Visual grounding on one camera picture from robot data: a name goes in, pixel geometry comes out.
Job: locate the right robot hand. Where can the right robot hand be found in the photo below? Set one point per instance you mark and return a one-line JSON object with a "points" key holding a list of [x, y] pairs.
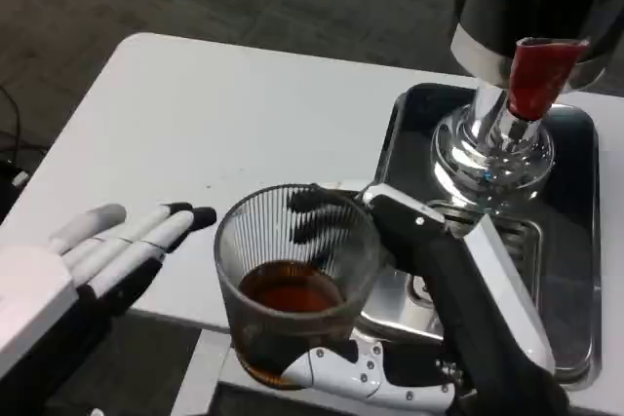
{"points": [[468, 299]]}

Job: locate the steel drip tray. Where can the steel drip tray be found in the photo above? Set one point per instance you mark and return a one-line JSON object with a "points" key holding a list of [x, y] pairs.
{"points": [[570, 240]]}

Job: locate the clear ribbed glass cup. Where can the clear ribbed glass cup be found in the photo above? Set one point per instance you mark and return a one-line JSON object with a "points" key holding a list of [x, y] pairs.
{"points": [[234, 250]]}

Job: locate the brown tea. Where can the brown tea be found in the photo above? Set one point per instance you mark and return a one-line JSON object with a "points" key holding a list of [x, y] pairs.
{"points": [[292, 289]]}

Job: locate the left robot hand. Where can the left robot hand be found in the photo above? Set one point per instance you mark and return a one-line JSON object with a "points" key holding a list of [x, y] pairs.
{"points": [[34, 284]]}

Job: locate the steel drip grid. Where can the steel drip grid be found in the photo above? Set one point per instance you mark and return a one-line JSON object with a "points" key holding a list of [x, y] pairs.
{"points": [[521, 250]]}

